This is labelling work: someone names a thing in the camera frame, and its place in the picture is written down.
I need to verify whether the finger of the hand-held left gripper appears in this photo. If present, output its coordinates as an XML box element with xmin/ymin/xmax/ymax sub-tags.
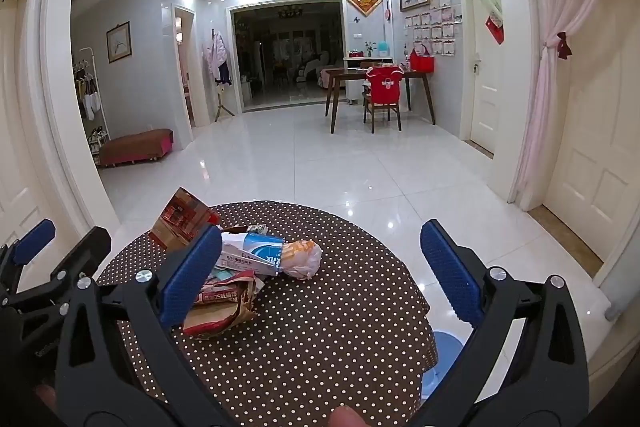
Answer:
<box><xmin>0</xmin><ymin>218</ymin><xmax>56</xmax><ymax>295</ymax></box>
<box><xmin>7</xmin><ymin>227</ymin><xmax>113</xmax><ymax>325</ymax></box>

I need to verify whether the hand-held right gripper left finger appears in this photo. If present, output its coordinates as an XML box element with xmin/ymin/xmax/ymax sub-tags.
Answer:
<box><xmin>52</xmin><ymin>224</ymin><xmax>236</xmax><ymax>427</ymax></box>

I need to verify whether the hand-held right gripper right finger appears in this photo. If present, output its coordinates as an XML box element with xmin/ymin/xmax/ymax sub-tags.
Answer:
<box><xmin>400</xmin><ymin>221</ymin><xmax>590</xmax><ymax>427</ymax></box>

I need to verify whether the red snack wrapper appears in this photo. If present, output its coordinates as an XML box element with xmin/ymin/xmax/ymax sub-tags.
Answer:
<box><xmin>200</xmin><ymin>271</ymin><xmax>265</xmax><ymax>308</ymax></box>

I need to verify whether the brown paper wrapper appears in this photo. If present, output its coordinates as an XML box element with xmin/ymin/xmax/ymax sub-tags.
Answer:
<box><xmin>182</xmin><ymin>299</ymin><xmax>257</xmax><ymax>338</ymax></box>

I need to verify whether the white and blue box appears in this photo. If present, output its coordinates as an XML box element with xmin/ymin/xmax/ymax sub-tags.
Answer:
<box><xmin>219</xmin><ymin>231</ymin><xmax>287</xmax><ymax>278</ymax></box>

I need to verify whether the blue round stool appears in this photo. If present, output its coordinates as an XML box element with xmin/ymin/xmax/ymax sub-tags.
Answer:
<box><xmin>421</xmin><ymin>331</ymin><xmax>477</xmax><ymax>400</ymax></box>

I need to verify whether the orange and white plastic bag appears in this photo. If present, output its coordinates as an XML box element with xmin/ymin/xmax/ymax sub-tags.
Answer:
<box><xmin>279</xmin><ymin>239</ymin><xmax>323</xmax><ymax>281</ymax></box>

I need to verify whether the person's left hand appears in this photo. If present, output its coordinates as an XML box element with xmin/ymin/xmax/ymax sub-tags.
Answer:
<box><xmin>32</xmin><ymin>384</ymin><xmax>58</xmax><ymax>414</ymax></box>

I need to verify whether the person's right hand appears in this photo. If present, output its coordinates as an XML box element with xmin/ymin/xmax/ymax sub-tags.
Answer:
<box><xmin>330</xmin><ymin>405</ymin><xmax>368</xmax><ymax>427</ymax></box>

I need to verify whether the red-brown bench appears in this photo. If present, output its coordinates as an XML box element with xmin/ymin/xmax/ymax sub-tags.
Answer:
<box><xmin>97</xmin><ymin>128</ymin><xmax>174</xmax><ymax>169</ymax></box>

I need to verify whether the round table with polka-dot tablecloth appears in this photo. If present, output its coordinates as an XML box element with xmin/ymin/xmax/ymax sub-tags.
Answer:
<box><xmin>95</xmin><ymin>201</ymin><xmax>438</xmax><ymax>427</ymax></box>

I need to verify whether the white clothes rack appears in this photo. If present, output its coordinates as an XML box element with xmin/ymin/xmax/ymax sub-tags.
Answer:
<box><xmin>71</xmin><ymin>47</ymin><xmax>111</xmax><ymax>168</ymax></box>

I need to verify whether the wooden chair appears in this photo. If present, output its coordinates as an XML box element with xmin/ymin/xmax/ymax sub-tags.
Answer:
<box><xmin>362</xmin><ymin>77</ymin><xmax>404</xmax><ymax>136</ymax></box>

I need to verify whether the wooden coat stand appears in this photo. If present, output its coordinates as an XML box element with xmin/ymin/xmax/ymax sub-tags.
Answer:
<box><xmin>214</xmin><ymin>82</ymin><xmax>236</xmax><ymax>123</ymax></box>

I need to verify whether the narrow white door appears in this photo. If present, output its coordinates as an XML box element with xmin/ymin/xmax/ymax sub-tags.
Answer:
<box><xmin>469</xmin><ymin>0</ymin><xmax>502</xmax><ymax>154</ymax></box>

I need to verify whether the pink lace curtain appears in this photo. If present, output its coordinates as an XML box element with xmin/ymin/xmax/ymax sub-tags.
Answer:
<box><xmin>514</xmin><ymin>0</ymin><xmax>632</xmax><ymax>208</ymax></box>

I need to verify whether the red shirt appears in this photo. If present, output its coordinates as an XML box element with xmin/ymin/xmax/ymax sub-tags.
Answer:
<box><xmin>365</xmin><ymin>66</ymin><xmax>406</xmax><ymax>106</ymax></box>

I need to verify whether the white panel door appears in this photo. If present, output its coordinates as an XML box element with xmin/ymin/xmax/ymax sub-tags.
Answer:
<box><xmin>541</xmin><ymin>0</ymin><xmax>640</xmax><ymax>260</ymax></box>

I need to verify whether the white cabinet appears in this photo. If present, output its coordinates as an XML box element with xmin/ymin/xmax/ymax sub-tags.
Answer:
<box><xmin>342</xmin><ymin>56</ymin><xmax>382</xmax><ymax>106</ymax></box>

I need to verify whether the red bag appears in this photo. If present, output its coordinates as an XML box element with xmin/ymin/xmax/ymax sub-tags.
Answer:
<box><xmin>409</xmin><ymin>45</ymin><xmax>436</xmax><ymax>74</ymax></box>

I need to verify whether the wooden dining table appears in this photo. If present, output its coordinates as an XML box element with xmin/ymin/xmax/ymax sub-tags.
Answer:
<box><xmin>325</xmin><ymin>66</ymin><xmax>438</xmax><ymax>134</ymax></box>

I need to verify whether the pink jacket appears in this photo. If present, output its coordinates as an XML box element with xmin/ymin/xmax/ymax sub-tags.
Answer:
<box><xmin>202</xmin><ymin>31</ymin><xmax>234</xmax><ymax>86</ymax></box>

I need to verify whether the white massage chair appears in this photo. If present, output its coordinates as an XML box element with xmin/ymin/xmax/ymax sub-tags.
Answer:
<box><xmin>295</xmin><ymin>52</ymin><xmax>332</xmax><ymax>86</ymax></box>

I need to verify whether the red door hanging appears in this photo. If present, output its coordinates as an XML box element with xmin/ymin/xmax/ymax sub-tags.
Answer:
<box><xmin>485</xmin><ymin>13</ymin><xmax>506</xmax><ymax>46</ymax></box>

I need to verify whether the red and gold diamond decoration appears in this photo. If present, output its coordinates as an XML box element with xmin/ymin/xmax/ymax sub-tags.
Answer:
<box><xmin>346</xmin><ymin>0</ymin><xmax>384</xmax><ymax>18</ymax></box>

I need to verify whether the dark framed wall picture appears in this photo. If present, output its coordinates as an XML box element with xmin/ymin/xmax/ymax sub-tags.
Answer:
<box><xmin>106</xmin><ymin>21</ymin><xmax>133</xmax><ymax>64</ymax></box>

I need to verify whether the group of wall certificates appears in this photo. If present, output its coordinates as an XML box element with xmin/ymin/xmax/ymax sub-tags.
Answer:
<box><xmin>404</xmin><ymin>0</ymin><xmax>463</xmax><ymax>58</ymax></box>

